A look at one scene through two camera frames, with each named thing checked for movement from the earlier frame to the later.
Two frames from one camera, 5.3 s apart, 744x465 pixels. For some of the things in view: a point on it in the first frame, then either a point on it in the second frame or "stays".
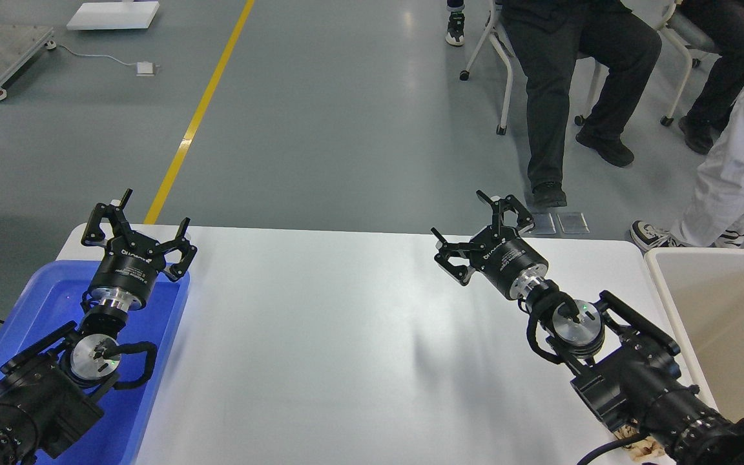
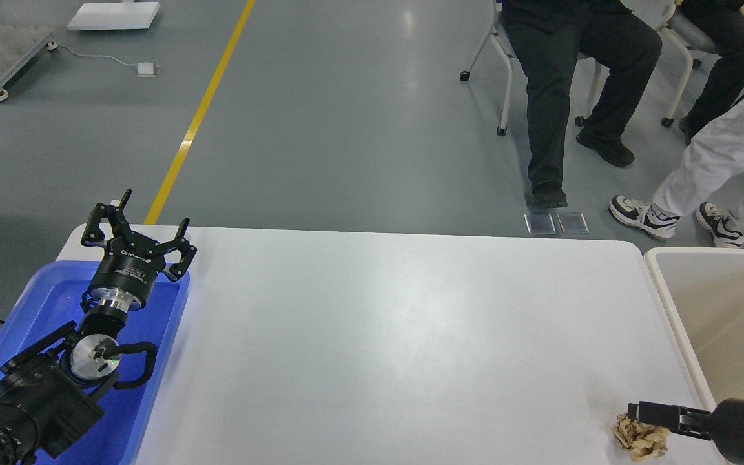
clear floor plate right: [573, 223] stays
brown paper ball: [645, 449] stays
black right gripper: [506, 261] -> [741, 429]
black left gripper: [128, 270] stays
